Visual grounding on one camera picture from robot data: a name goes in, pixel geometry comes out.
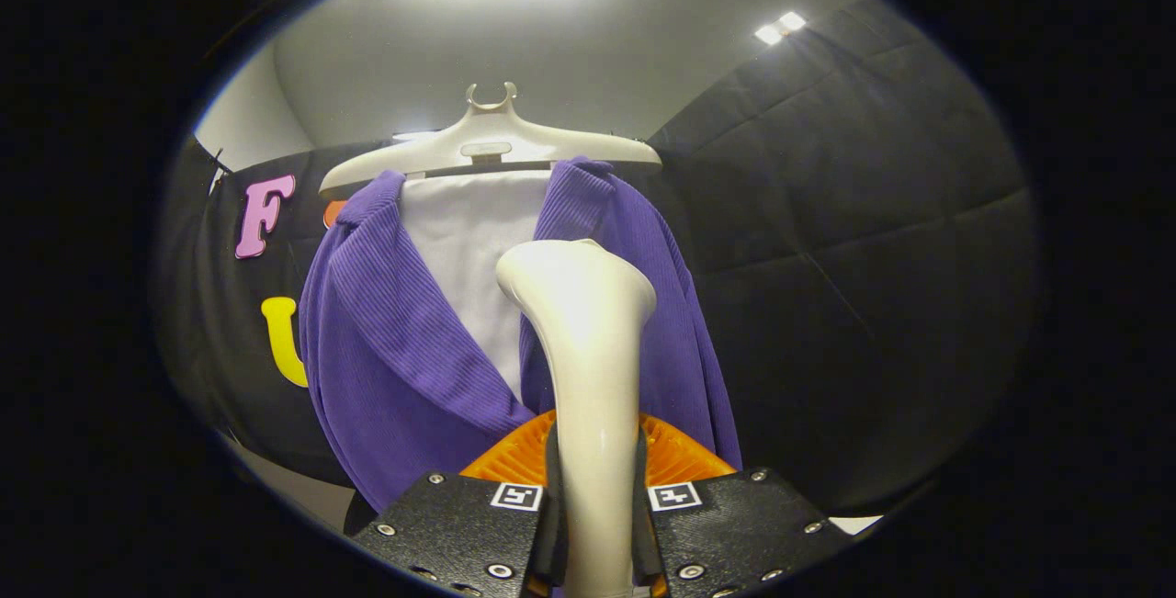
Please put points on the black backdrop cloth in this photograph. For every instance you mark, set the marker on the black backdrop cloth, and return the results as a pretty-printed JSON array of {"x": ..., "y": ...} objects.
[{"x": 220, "y": 322}]

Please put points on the white plastic hanger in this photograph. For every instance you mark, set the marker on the white plastic hanger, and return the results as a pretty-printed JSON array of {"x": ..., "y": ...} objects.
[{"x": 487, "y": 134}]

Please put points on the twin ceiling light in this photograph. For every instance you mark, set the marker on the twin ceiling light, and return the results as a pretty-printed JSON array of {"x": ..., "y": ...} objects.
[{"x": 779, "y": 28}]

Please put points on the white garment steamer head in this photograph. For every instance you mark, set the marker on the white garment steamer head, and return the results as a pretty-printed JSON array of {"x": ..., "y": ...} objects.
[{"x": 588, "y": 350}]

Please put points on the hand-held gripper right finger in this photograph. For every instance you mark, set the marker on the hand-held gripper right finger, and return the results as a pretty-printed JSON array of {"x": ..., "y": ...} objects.
[{"x": 735, "y": 534}]

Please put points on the white paper sheet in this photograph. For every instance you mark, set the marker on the white paper sheet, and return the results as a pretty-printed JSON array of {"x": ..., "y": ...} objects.
[{"x": 854, "y": 524}]

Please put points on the grey cabinet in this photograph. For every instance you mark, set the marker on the grey cabinet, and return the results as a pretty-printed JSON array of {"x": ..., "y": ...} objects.
[{"x": 303, "y": 492}]

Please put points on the long ceiling light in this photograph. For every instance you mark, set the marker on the long ceiling light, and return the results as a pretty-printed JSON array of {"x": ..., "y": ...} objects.
[{"x": 413, "y": 135}]

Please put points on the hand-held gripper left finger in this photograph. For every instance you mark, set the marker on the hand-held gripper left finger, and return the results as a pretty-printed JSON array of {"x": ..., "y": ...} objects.
[{"x": 478, "y": 538}]

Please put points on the black quilted curtain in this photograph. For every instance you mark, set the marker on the black quilted curtain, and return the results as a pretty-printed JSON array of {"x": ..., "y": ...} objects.
[{"x": 873, "y": 258}]

